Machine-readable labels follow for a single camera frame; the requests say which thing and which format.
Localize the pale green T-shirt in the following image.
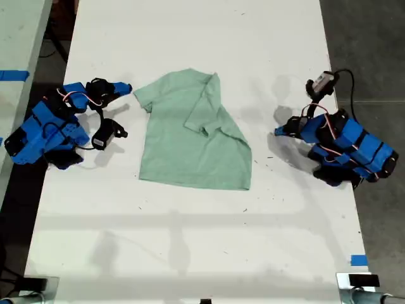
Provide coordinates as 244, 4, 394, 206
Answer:
132, 68, 253, 191

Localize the white side table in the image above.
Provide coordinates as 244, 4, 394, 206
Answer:
0, 0, 54, 199

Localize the long blue tape strip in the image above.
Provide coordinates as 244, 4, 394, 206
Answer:
0, 70, 30, 82

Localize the metal table clamp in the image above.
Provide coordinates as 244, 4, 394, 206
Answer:
22, 275, 60, 298
335, 272, 381, 304

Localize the grey metal pipe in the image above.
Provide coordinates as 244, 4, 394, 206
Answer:
350, 286, 405, 304

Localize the black camera stalk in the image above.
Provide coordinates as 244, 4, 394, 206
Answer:
307, 93, 324, 118

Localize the black camera box, white label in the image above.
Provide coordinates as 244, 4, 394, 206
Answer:
90, 118, 129, 150

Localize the silver and black camera box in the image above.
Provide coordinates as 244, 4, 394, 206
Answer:
305, 71, 336, 96

